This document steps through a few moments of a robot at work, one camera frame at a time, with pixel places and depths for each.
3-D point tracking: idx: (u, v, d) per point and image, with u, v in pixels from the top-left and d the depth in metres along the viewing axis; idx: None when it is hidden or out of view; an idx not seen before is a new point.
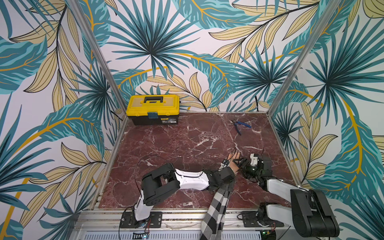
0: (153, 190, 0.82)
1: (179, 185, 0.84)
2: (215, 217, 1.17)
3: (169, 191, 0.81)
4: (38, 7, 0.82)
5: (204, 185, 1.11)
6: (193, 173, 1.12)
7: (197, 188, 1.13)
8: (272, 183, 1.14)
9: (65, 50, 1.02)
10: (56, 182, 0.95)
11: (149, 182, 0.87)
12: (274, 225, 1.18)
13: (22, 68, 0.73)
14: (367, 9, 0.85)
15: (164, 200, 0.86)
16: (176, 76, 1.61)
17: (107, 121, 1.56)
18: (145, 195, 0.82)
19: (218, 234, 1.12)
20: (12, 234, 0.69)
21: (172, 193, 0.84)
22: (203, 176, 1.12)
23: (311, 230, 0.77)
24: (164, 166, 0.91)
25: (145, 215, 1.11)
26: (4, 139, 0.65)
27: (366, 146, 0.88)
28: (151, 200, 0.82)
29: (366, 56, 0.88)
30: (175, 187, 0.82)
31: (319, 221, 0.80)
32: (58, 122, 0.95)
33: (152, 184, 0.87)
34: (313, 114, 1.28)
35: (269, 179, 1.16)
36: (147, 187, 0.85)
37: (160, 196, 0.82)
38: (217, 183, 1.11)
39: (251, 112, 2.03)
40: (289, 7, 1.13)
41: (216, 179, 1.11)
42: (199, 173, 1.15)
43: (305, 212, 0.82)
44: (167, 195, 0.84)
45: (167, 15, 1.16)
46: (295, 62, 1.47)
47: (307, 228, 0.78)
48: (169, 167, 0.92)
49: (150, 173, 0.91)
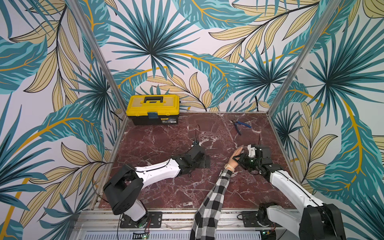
0: (118, 197, 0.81)
1: (142, 182, 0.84)
2: (204, 214, 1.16)
3: (133, 191, 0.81)
4: (38, 7, 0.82)
5: (176, 171, 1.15)
6: (159, 165, 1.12)
7: (171, 176, 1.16)
8: (278, 179, 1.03)
9: (65, 50, 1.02)
10: (56, 182, 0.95)
11: (111, 191, 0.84)
12: (274, 225, 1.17)
13: (22, 68, 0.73)
14: (367, 9, 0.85)
15: (133, 202, 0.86)
16: (176, 76, 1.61)
17: (107, 121, 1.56)
18: (112, 204, 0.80)
19: (211, 231, 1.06)
20: (12, 234, 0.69)
21: (138, 192, 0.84)
22: (171, 163, 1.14)
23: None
24: (122, 169, 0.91)
25: (141, 213, 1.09)
26: (4, 138, 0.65)
27: (365, 146, 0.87)
28: (119, 207, 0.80)
29: (365, 56, 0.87)
30: (139, 186, 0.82)
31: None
32: (58, 122, 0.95)
33: (115, 191, 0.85)
34: (313, 114, 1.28)
35: (274, 173, 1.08)
36: (111, 195, 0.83)
37: (127, 199, 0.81)
38: (189, 165, 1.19)
39: (251, 112, 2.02)
40: (289, 7, 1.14)
41: (187, 160, 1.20)
42: (166, 162, 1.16)
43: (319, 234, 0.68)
44: (134, 195, 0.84)
45: (167, 15, 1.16)
46: (295, 62, 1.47)
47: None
48: (127, 169, 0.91)
49: (109, 182, 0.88)
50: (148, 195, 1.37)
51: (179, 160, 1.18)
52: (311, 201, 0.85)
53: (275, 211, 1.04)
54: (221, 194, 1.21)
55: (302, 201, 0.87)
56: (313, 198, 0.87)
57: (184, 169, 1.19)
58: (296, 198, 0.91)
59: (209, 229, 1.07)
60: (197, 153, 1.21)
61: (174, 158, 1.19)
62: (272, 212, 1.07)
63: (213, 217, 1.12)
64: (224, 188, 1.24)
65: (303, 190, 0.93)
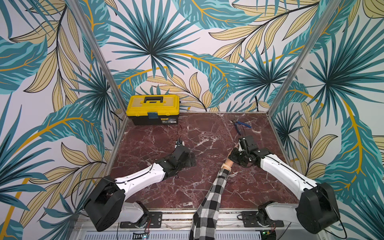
0: (100, 212, 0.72)
1: (124, 194, 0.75)
2: (202, 214, 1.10)
3: (116, 204, 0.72)
4: (38, 7, 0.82)
5: (161, 175, 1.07)
6: (141, 172, 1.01)
7: (156, 182, 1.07)
8: (268, 164, 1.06)
9: (65, 50, 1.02)
10: (56, 182, 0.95)
11: (91, 207, 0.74)
12: (274, 225, 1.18)
13: (22, 68, 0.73)
14: (367, 9, 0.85)
15: (117, 215, 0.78)
16: (176, 76, 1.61)
17: (107, 121, 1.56)
18: (94, 221, 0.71)
19: (210, 231, 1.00)
20: (12, 234, 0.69)
21: (122, 203, 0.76)
22: (155, 168, 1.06)
23: (323, 227, 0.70)
24: (101, 182, 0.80)
25: (139, 213, 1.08)
26: (4, 139, 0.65)
27: (365, 146, 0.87)
28: (102, 222, 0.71)
29: (365, 56, 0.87)
30: (121, 198, 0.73)
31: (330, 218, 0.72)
32: (58, 122, 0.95)
33: (97, 206, 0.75)
34: (313, 114, 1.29)
35: (264, 158, 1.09)
36: (92, 211, 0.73)
37: (110, 213, 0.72)
38: (174, 166, 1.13)
39: (251, 112, 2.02)
40: (289, 7, 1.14)
41: (172, 162, 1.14)
42: (149, 168, 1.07)
43: (318, 215, 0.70)
44: (118, 208, 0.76)
45: (167, 15, 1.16)
46: (295, 62, 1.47)
47: (318, 227, 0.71)
48: (107, 181, 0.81)
49: (89, 197, 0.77)
50: (148, 195, 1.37)
51: (163, 163, 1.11)
52: (306, 184, 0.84)
53: (274, 207, 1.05)
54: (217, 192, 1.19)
55: (297, 185, 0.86)
56: (307, 180, 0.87)
57: (170, 171, 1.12)
58: (291, 182, 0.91)
59: (208, 230, 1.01)
60: (181, 154, 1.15)
61: (158, 163, 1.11)
62: (271, 208, 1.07)
63: (212, 217, 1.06)
64: (221, 186, 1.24)
65: (296, 174, 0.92)
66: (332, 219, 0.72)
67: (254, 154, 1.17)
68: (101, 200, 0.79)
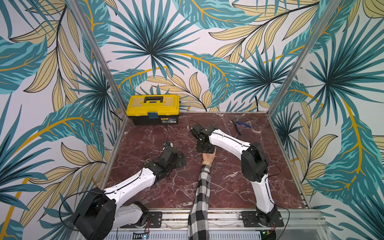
0: (91, 225, 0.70)
1: (114, 204, 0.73)
2: (193, 210, 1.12)
3: (107, 215, 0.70)
4: (38, 7, 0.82)
5: (151, 179, 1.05)
6: (131, 179, 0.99)
7: (148, 185, 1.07)
8: (215, 139, 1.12)
9: (65, 51, 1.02)
10: (56, 182, 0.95)
11: (82, 221, 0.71)
12: (274, 225, 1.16)
13: (22, 68, 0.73)
14: (367, 9, 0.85)
15: (110, 225, 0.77)
16: (176, 76, 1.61)
17: (107, 121, 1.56)
18: (86, 234, 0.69)
19: (201, 224, 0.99)
20: (12, 234, 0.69)
21: (114, 212, 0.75)
22: (144, 172, 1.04)
23: (258, 175, 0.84)
24: (89, 194, 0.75)
25: (138, 214, 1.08)
26: (4, 139, 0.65)
27: (365, 146, 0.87)
28: (95, 234, 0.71)
29: (365, 56, 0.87)
30: (112, 208, 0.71)
31: (262, 167, 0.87)
32: (58, 122, 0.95)
33: (88, 219, 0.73)
34: (313, 114, 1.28)
35: (211, 134, 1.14)
36: (82, 225, 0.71)
37: (102, 225, 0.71)
38: (165, 168, 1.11)
39: (251, 112, 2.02)
40: (289, 7, 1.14)
41: (162, 164, 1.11)
42: (138, 174, 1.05)
43: (254, 167, 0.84)
44: (110, 218, 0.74)
45: (167, 15, 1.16)
46: (295, 62, 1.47)
47: (255, 176, 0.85)
48: (95, 193, 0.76)
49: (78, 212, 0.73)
50: (148, 195, 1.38)
51: (153, 166, 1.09)
52: (243, 146, 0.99)
53: (257, 200, 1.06)
54: (201, 185, 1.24)
55: (238, 150, 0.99)
56: (243, 143, 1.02)
57: (161, 174, 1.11)
58: (233, 149, 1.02)
59: (199, 223, 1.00)
60: (170, 155, 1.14)
61: (148, 166, 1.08)
62: (258, 202, 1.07)
63: (200, 209, 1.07)
64: (203, 178, 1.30)
65: (235, 140, 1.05)
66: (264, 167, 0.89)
67: (204, 135, 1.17)
68: (91, 213, 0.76)
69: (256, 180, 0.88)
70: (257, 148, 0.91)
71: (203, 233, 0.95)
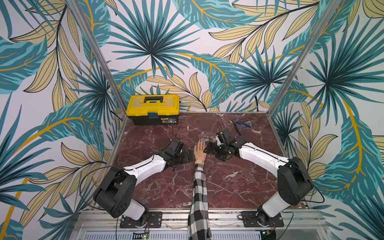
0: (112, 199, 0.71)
1: (136, 178, 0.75)
2: (192, 210, 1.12)
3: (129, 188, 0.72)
4: (38, 7, 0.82)
5: (162, 164, 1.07)
6: (145, 161, 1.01)
7: (159, 170, 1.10)
8: (246, 152, 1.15)
9: (65, 50, 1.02)
10: (56, 182, 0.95)
11: (102, 197, 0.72)
12: (274, 225, 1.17)
13: (22, 68, 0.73)
14: (367, 9, 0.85)
15: (129, 201, 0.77)
16: (176, 76, 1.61)
17: (107, 121, 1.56)
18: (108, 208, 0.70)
19: (199, 223, 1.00)
20: (12, 234, 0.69)
21: (134, 187, 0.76)
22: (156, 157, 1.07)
23: (300, 197, 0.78)
24: (110, 171, 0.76)
25: (141, 212, 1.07)
26: (3, 139, 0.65)
27: (365, 146, 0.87)
28: (117, 208, 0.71)
29: (365, 56, 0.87)
30: (133, 182, 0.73)
31: (303, 189, 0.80)
32: (58, 122, 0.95)
33: (108, 196, 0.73)
34: (313, 114, 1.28)
35: (241, 148, 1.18)
36: (104, 200, 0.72)
37: (123, 199, 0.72)
38: (173, 156, 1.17)
39: (251, 112, 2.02)
40: (289, 7, 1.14)
41: (170, 152, 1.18)
42: (151, 157, 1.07)
43: (294, 187, 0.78)
44: (130, 193, 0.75)
45: (167, 15, 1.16)
46: (295, 62, 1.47)
47: (295, 198, 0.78)
48: (116, 170, 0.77)
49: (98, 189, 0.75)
50: (148, 195, 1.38)
51: (162, 153, 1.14)
52: (280, 162, 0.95)
53: (267, 203, 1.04)
54: (196, 185, 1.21)
55: (273, 164, 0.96)
56: (280, 158, 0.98)
57: (169, 161, 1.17)
58: (267, 164, 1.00)
59: (198, 223, 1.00)
60: (177, 145, 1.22)
61: (158, 153, 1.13)
62: (266, 204, 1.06)
63: (198, 209, 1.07)
64: (197, 178, 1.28)
65: (271, 155, 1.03)
66: (306, 190, 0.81)
67: (233, 146, 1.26)
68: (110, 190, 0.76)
69: (297, 202, 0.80)
70: (298, 165, 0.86)
71: (202, 232, 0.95)
